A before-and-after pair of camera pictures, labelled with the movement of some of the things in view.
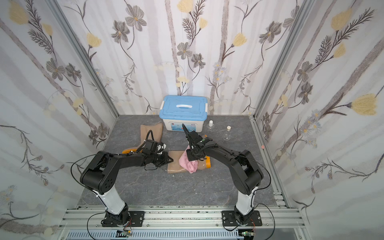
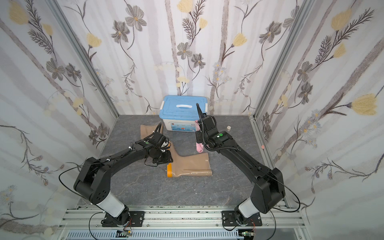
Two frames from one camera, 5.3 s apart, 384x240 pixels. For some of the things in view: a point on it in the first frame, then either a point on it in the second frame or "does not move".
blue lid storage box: x=191 y=110 does not move
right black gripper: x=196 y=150 to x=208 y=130
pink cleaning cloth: x=191 y=166 to x=199 y=146
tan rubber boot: x=152 y=132 does not move
